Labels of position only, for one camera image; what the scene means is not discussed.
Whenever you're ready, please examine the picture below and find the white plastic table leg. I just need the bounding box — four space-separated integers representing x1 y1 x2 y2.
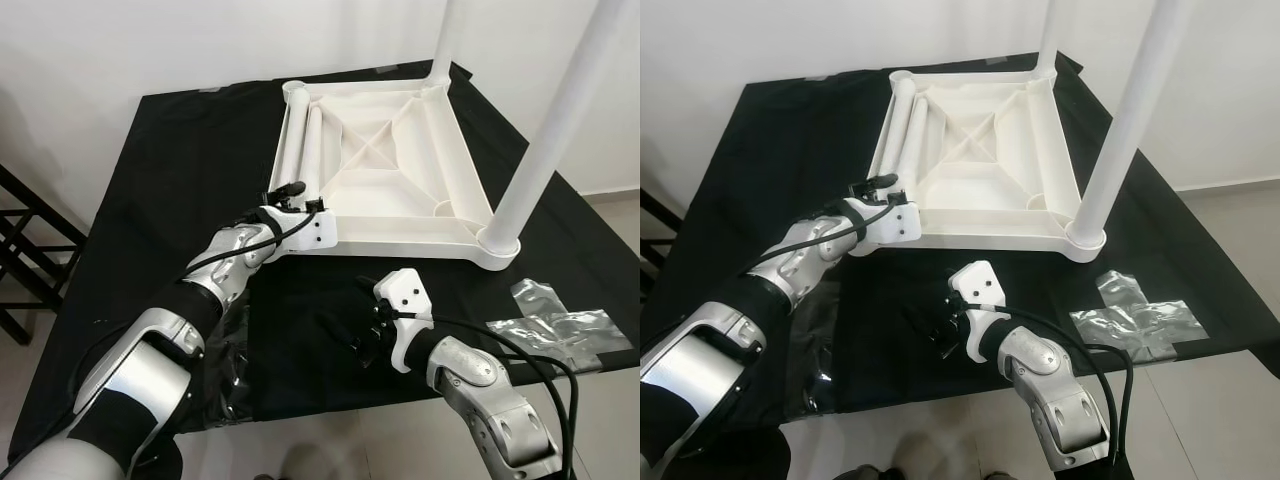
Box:
900 95 941 191
1035 0 1063 79
283 85 311 191
480 0 641 256
1065 0 1191 251
300 100 343 196
880 78 916 186
428 0 466 93

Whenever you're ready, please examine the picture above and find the cream plastic table top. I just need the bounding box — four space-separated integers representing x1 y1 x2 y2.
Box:
270 78 521 271
868 68 1106 263

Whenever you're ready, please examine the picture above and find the black table cloth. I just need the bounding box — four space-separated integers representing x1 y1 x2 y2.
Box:
8 60 641 463
640 50 1280 426

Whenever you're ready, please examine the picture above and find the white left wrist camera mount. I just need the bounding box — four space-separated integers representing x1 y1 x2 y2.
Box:
288 200 337 252
866 196 923 247

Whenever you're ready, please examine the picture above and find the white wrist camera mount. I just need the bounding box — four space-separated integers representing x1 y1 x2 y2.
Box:
946 259 1008 362
374 267 434 374
866 196 923 247
288 200 337 252

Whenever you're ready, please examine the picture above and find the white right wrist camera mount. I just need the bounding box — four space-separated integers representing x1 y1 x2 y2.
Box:
374 267 434 374
946 259 1008 362

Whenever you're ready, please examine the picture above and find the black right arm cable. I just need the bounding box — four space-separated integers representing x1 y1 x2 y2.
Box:
392 308 583 480
972 303 1139 480

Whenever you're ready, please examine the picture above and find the black metal frame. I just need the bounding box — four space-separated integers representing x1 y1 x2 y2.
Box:
640 190 691 276
0 165 89 346

